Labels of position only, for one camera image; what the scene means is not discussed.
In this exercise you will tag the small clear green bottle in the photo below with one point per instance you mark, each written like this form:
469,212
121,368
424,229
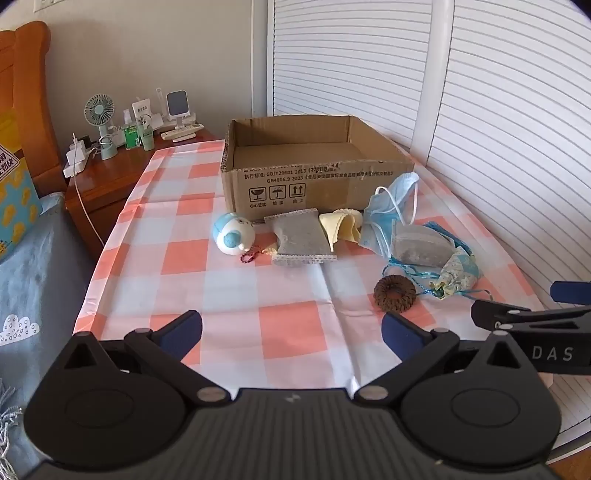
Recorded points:
147,137

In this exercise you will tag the green liquid spray bottle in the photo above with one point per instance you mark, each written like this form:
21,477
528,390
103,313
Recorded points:
131,137

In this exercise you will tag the grey blue cloud print blanket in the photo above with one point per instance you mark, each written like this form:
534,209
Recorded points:
41,286

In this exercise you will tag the blue face mask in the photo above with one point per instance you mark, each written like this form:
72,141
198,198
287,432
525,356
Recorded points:
376,221

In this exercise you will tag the wooden headboard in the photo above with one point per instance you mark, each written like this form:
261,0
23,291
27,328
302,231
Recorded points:
32,92

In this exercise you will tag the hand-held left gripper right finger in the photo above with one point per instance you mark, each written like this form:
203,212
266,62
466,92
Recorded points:
399,334

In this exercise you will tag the brown cardboard box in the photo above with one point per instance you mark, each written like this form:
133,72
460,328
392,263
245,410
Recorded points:
300,184

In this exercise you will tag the orange white checkered tablecloth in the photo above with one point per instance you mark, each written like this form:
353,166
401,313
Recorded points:
231,295

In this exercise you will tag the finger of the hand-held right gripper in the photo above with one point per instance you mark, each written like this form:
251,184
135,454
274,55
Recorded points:
496,314
571,290

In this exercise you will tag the white louvered door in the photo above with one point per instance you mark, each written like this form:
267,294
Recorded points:
517,138
351,55

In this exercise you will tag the phone on white stand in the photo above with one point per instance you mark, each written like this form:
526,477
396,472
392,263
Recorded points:
178,104

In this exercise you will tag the grey sachet with lace edge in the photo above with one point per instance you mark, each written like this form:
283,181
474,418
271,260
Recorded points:
300,237

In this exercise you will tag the wooden nightstand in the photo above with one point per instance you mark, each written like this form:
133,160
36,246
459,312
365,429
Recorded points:
115,184

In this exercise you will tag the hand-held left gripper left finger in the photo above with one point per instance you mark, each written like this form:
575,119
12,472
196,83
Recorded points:
182,330

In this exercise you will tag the pale yellow cloth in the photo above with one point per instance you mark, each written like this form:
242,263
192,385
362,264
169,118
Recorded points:
334,228

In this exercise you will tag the white upright card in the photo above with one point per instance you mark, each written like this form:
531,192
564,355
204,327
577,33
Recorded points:
142,110

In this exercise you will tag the yellow blue printed bag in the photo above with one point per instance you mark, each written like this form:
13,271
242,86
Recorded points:
18,203

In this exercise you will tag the white power strip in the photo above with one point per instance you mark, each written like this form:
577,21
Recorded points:
76,154

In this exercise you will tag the blue white plush ball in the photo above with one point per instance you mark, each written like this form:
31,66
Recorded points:
231,233

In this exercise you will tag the plain grey sachet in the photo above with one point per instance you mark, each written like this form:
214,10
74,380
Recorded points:
420,249

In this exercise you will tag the white remote control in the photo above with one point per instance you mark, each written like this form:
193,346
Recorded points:
182,133

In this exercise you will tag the small green desk fan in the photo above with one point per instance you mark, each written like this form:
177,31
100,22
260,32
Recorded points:
99,110

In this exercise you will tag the brown hair scrunchie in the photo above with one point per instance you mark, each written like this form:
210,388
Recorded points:
382,296

